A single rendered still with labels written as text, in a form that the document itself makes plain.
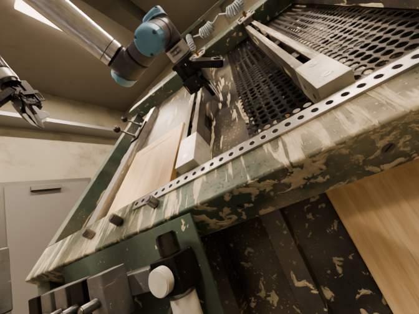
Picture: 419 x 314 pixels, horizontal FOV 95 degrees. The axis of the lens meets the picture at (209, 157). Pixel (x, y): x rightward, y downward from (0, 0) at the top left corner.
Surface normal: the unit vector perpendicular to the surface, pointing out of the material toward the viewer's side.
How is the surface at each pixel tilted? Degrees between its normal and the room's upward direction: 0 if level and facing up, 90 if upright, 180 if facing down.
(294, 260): 90
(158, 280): 90
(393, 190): 90
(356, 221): 90
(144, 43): 141
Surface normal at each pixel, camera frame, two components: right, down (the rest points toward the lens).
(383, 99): -0.58, -0.63
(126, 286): 0.81, -0.44
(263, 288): -0.46, -0.09
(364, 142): -0.01, 0.64
